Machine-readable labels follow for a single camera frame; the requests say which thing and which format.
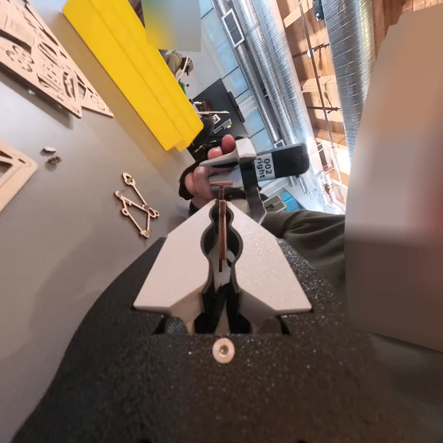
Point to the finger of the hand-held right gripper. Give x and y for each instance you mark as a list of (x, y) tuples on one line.
[(256, 204)]

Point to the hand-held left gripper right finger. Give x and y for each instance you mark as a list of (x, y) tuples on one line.
[(270, 273)]

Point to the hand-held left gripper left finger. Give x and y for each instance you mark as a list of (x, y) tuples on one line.
[(173, 270)]

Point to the long wooden model strut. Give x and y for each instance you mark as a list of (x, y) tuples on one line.
[(223, 235)]

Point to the wooden bicycle frame assembly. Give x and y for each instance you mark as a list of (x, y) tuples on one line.
[(137, 194)]

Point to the person's right forearm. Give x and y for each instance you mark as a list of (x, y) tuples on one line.
[(311, 235)]

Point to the wooden parts sheet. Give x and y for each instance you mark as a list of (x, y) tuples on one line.
[(24, 173), (34, 74)]

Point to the person's right hand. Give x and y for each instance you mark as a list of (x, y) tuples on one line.
[(200, 183)]

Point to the grey framed panel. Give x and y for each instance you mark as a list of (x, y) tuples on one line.
[(277, 204)]

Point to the black ceiling speaker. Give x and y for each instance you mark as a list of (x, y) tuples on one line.
[(319, 10)]

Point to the dark wooden scrap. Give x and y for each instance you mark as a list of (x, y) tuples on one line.
[(54, 160)]

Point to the pale wooden scrap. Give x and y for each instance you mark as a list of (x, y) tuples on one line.
[(49, 150)]

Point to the yellow plastic bin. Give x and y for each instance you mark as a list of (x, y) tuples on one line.
[(131, 69)]

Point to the medium silver ventilation duct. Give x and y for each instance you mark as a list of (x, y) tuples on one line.
[(270, 69)]

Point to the black wall screen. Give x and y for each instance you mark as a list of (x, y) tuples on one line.
[(218, 97)]

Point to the large silver ventilation duct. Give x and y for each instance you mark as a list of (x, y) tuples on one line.
[(349, 69)]

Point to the white duct vent grille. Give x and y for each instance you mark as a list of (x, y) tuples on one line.
[(232, 27)]

